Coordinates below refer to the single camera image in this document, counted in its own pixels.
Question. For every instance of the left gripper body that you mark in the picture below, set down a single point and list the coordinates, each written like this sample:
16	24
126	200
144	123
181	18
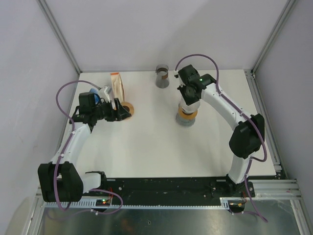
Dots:
105	111

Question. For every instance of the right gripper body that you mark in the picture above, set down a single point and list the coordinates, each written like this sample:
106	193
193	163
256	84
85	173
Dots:
186	94

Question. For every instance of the blue plastic dripper cone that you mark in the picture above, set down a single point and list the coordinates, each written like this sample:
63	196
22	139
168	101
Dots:
96	95

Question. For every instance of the orange coffee filter pack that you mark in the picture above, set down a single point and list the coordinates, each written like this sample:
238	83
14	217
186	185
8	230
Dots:
117	86

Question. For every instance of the grey glass carafe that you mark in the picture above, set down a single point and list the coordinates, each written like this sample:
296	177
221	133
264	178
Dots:
162	80

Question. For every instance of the glass coffee server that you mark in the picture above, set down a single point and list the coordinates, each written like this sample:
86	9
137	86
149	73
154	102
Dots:
184	122

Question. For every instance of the white paper coffee filter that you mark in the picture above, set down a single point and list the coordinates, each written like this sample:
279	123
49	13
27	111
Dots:
189	109

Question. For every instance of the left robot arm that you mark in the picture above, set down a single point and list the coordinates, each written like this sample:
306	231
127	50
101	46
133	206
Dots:
63	164

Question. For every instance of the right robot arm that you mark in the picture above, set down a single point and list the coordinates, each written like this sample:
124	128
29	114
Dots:
248	130

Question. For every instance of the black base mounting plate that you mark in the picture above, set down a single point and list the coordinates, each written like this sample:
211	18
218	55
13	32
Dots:
177	191

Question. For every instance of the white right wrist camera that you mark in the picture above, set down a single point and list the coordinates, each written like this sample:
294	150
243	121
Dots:
176	74

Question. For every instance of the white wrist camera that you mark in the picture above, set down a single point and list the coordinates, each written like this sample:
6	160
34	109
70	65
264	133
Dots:
106	93
176	74

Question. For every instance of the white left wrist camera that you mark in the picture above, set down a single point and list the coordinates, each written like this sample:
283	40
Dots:
106	93

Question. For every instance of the white slotted cable duct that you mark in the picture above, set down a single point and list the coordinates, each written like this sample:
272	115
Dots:
101	204

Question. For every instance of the aluminium frame rail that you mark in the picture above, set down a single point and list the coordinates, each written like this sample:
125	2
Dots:
72	190

